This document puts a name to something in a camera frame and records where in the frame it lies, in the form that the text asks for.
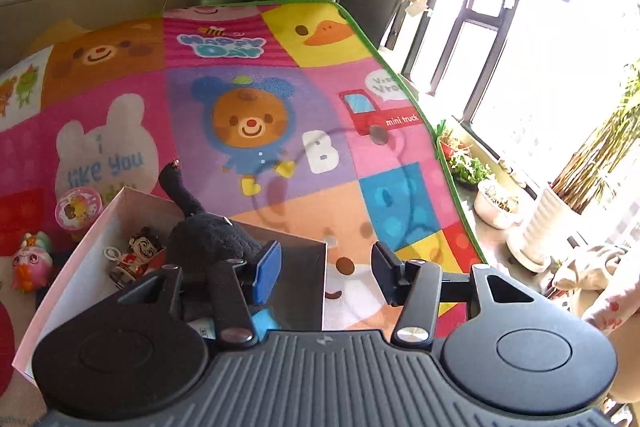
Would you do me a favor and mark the white ribbed plant pot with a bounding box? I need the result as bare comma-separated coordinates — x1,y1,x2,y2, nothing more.
506,183,577,274

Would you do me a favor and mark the green plant in red pot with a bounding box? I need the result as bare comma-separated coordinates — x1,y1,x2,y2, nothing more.
436,121,494,188

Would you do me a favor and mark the black window frame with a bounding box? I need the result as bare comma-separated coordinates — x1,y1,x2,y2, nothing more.
380,0,640,144

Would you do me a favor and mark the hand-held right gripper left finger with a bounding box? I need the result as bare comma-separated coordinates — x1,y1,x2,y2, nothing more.
115,240,282,349

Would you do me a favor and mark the colourful printed play mat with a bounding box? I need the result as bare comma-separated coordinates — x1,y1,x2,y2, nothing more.
0,0,490,395

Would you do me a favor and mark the red and white toy figure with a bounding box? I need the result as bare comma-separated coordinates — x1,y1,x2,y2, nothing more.
107,228,167,291

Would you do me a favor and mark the white bowl planter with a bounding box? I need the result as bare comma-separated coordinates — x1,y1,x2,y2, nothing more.
472,179,522,231

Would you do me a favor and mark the black plush toy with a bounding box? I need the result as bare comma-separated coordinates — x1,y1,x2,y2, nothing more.
157,159,269,269

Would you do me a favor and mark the pink and white cardboard box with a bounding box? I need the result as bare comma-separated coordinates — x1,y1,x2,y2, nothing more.
11,186,329,383

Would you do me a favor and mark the yellow pillow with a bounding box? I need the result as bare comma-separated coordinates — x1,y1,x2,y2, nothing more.
22,19,89,58

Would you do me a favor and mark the pink unicorn toy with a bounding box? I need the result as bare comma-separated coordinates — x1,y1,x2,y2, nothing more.
11,232,54,293

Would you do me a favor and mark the pink round donut-print tin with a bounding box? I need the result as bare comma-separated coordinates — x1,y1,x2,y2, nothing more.
54,186,105,242

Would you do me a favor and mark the bamboo plant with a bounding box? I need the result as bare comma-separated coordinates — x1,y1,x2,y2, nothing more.
550,62,640,216

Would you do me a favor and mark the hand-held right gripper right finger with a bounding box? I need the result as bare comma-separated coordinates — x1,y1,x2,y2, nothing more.
371,241,547,351

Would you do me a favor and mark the beige sofa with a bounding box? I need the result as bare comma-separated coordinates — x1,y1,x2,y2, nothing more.
0,0,203,74

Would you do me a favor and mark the floral patterned clothing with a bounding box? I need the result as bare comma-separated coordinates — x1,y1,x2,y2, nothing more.
550,242,640,404

